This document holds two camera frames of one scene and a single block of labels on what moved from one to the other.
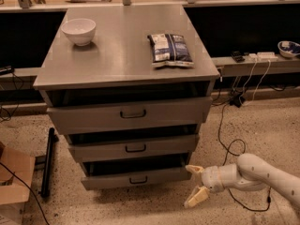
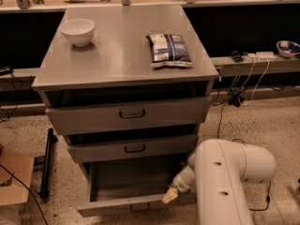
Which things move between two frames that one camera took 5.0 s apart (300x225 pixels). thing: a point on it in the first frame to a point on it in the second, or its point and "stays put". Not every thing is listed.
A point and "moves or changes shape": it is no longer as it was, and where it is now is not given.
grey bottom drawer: x=90 y=183 moves or changes shape
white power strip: x=262 y=56 stays put
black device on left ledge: x=7 y=69 stays put
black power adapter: x=237 y=101 stays put
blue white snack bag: x=170 y=50 stays put
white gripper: x=211 y=180 to x=179 y=184
